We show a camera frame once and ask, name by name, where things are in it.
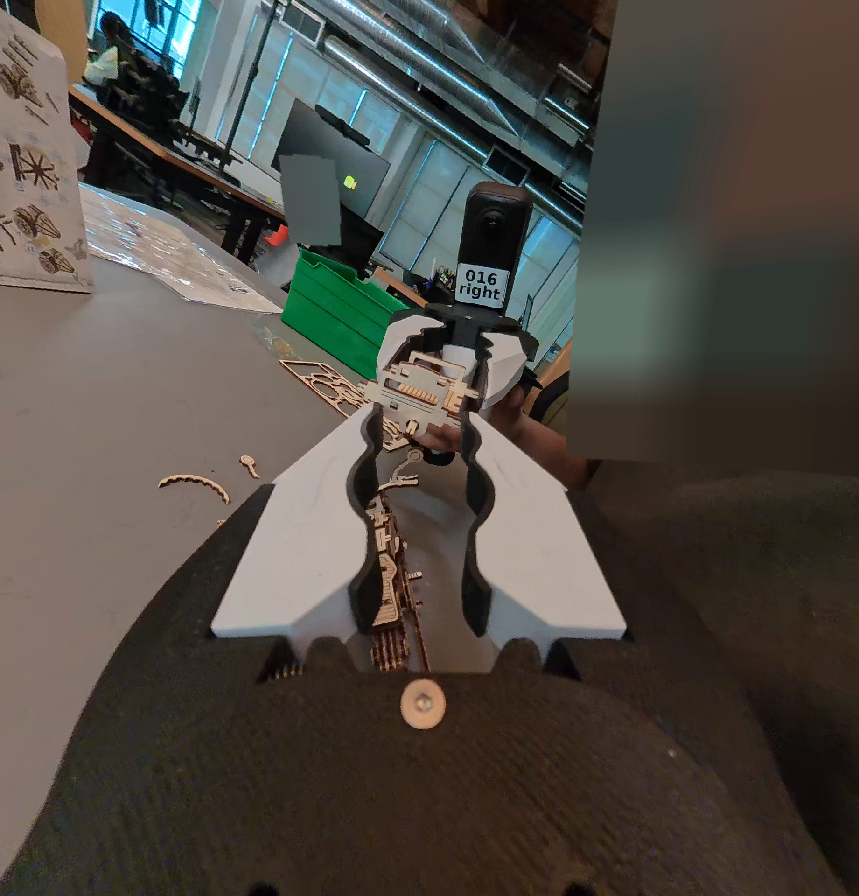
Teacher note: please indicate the black camera bar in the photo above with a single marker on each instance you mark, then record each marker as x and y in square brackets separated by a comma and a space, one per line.
[342, 122]

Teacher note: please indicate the dark monitor screen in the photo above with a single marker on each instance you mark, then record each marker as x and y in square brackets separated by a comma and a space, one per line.
[363, 168]

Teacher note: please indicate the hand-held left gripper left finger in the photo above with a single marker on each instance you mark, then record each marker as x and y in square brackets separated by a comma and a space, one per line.
[296, 560]

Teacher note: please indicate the black tripod stand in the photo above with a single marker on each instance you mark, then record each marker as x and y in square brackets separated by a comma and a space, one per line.
[247, 91]

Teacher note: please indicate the black box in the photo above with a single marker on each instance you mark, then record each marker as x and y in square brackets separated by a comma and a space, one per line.
[359, 238]

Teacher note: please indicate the wooden truck model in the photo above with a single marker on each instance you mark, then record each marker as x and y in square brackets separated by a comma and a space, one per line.
[419, 392]

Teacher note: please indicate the person's right hand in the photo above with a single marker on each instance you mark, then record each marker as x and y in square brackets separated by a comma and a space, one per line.
[507, 416]

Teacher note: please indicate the long wooden table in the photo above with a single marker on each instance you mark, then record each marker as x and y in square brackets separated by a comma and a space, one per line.
[156, 140]

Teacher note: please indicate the person's right forearm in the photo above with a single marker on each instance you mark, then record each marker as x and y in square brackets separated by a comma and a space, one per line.
[545, 448]

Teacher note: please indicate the curved toothed wooden piece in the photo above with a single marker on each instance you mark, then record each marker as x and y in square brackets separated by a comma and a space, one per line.
[191, 481]

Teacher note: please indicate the green plastic bin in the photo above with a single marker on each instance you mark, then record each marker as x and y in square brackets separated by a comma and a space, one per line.
[331, 308]

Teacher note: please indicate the grey desk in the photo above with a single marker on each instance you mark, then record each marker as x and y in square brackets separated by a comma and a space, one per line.
[121, 420]

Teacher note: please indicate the instruction booklet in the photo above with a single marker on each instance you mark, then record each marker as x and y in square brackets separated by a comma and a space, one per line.
[30, 154]

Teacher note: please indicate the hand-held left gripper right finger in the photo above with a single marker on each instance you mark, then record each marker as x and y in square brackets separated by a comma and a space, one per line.
[548, 560]

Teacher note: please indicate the key-shaped wooden piece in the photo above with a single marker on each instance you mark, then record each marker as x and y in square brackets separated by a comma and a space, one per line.
[249, 465]

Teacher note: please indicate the flat instruction paper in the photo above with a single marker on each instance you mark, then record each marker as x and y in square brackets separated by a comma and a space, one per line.
[170, 252]

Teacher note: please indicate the leftover wooden frame sheet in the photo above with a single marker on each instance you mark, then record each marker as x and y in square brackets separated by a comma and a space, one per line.
[324, 385]

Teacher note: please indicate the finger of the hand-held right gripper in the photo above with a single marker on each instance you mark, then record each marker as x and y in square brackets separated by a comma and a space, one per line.
[510, 367]
[401, 336]

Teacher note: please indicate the silver ventilation duct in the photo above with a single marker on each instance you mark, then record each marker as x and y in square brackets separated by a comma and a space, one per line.
[401, 70]

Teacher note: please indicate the orange object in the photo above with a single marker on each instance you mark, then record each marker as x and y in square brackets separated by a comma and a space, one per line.
[277, 235]

